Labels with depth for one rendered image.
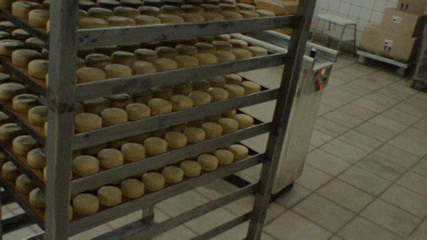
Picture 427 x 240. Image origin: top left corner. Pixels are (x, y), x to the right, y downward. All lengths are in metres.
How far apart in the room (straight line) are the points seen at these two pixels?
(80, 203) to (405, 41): 5.46
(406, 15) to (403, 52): 0.42
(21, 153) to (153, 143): 0.26
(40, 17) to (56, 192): 0.29
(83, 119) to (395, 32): 5.57
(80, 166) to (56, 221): 0.12
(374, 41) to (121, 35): 5.56
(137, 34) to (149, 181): 0.37
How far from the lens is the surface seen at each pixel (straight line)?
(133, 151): 1.03
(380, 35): 6.27
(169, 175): 1.14
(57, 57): 0.77
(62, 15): 0.75
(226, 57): 1.10
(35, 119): 0.95
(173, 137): 1.10
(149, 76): 0.92
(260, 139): 2.82
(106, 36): 0.84
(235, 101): 1.12
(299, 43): 1.19
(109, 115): 0.96
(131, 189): 1.08
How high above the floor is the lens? 1.55
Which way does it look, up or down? 24 degrees down
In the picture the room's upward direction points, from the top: 10 degrees clockwise
